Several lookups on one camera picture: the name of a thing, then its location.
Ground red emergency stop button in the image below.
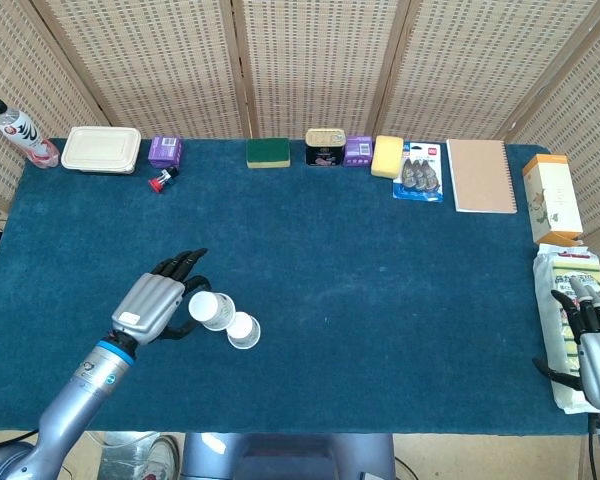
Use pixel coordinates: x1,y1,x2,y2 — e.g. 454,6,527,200
150,167,180,194

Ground woven bamboo folding screen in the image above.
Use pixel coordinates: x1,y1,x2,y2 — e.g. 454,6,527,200
0,0,600,281

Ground plain yellow sponge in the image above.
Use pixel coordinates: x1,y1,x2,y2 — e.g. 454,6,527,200
370,134,405,179

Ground white sneaker shoe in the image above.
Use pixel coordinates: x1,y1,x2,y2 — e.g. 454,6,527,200
143,434,182,480

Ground beige lidded food container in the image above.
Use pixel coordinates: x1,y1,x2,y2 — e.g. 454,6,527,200
60,126,143,175

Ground orange and cream carton box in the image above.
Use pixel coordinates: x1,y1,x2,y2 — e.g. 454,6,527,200
522,153,585,246

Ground floral white paper cup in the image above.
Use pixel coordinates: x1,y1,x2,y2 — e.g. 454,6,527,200
226,311,262,351
188,291,237,333

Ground purple tissue pack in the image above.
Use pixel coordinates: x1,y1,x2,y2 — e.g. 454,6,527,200
343,135,374,168
147,135,183,170

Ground black luncheon meat can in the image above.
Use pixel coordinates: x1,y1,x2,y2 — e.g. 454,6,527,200
304,128,348,167

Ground blue carpet table cover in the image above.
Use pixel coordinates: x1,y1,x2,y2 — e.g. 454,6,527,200
0,138,600,437

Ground brown spiral notebook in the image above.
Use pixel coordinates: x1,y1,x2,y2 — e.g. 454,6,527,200
446,138,518,215

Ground blue blister pack of hooks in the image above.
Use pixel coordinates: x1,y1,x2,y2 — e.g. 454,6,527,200
392,140,445,204

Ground clear plastic bag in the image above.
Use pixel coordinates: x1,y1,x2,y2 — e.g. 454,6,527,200
97,432,157,480

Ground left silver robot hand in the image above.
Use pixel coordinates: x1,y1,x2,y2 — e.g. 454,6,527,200
110,247,214,348

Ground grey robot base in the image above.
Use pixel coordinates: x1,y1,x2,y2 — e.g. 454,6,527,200
179,432,397,480

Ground clear plastic drink bottle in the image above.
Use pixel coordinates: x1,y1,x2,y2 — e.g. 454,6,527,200
0,98,61,170

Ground green and yellow sponge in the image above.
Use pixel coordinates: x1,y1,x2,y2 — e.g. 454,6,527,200
245,137,291,170

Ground packaged yellow sponge cloths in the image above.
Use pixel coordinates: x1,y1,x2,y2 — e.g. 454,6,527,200
532,242,600,415

